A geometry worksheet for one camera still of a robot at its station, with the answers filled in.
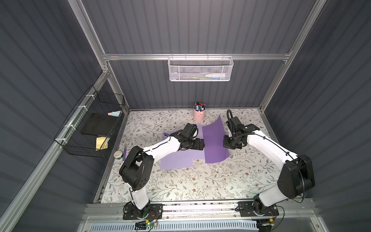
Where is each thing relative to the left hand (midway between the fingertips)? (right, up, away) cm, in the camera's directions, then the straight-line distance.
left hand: (201, 146), depth 87 cm
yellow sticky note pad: (-45, +6, -27) cm, 53 cm away
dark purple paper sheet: (+11, +6, +21) cm, 25 cm away
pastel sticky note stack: (-50, +20, -6) cm, 54 cm away
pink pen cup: (0, +24, +18) cm, 29 cm away
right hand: (+14, 0, -2) cm, 14 cm away
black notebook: (-55, +14, -12) cm, 58 cm away
